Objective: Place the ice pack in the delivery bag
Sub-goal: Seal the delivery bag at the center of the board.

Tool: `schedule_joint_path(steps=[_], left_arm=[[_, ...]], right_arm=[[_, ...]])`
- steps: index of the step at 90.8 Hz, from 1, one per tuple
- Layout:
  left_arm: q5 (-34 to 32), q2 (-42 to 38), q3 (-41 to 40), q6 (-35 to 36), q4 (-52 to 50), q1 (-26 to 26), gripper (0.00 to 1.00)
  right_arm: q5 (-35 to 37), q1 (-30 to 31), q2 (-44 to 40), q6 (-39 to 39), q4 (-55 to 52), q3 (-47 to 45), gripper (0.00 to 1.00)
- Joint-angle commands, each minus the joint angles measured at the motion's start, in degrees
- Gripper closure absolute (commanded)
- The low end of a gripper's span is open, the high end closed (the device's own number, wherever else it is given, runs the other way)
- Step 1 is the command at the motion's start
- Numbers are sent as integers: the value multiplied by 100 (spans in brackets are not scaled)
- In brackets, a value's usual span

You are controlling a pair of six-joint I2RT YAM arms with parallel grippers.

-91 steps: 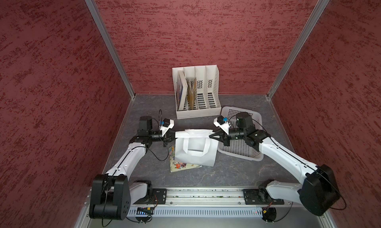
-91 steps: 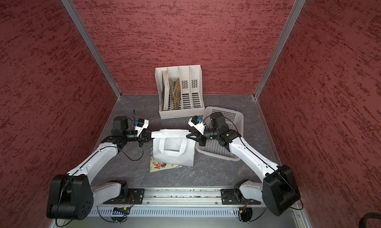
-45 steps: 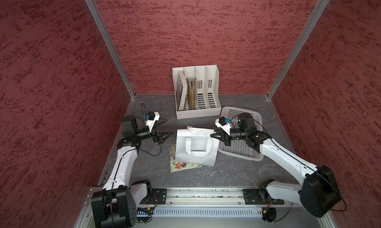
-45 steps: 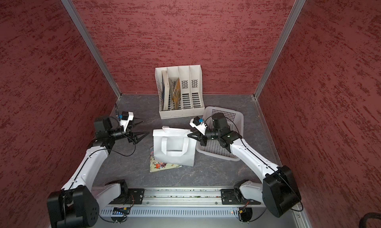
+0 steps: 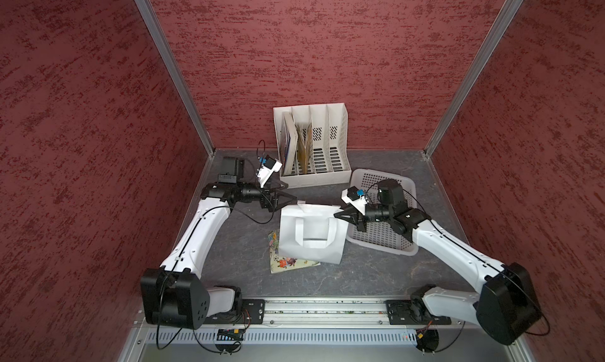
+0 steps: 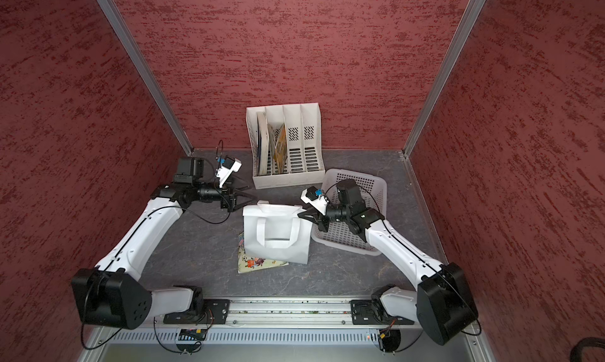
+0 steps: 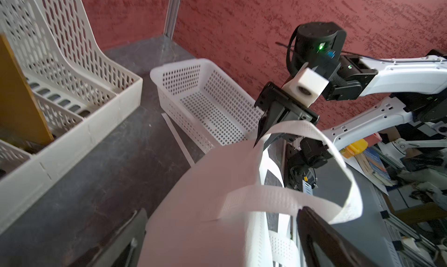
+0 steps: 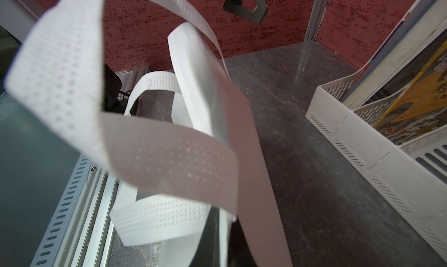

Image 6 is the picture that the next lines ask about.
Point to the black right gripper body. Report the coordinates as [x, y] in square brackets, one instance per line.
[324, 220]

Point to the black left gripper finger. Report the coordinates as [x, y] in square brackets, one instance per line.
[242, 192]
[242, 201]

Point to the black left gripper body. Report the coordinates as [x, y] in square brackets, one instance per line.
[225, 200]

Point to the white insulated delivery bag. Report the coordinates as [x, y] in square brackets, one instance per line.
[275, 232]

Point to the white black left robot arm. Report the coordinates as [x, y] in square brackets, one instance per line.
[110, 294]

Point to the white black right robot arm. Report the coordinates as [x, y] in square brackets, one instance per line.
[429, 277]

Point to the white perforated plastic basket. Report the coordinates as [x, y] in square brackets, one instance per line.
[354, 199]

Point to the yellow brown book in organizer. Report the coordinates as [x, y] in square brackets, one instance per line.
[278, 149]

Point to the colourful picture book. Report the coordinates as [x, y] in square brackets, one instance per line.
[247, 264]

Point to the white perforated file organizer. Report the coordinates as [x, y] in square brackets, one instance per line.
[303, 132]

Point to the white book in organizer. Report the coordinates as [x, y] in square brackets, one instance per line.
[263, 144]

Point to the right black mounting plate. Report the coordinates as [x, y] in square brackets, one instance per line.
[371, 312]

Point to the black mounting plate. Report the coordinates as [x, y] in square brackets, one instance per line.
[371, 312]
[215, 311]

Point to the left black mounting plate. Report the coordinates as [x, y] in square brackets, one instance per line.
[215, 311]

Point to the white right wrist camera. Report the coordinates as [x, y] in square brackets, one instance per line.
[316, 198]

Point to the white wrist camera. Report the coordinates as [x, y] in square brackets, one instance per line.
[316, 198]
[226, 167]

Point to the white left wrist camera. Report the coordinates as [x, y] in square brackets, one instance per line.
[226, 167]

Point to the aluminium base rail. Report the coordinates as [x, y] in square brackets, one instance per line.
[336, 311]

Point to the aluminium left corner post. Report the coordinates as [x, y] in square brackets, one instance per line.
[110, 9]

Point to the aluminium corner post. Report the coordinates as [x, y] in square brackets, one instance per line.
[110, 9]
[455, 48]

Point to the white slotted cable duct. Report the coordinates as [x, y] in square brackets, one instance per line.
[250, 336]

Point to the aluminium right corner post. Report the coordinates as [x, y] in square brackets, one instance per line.
[455, 48]

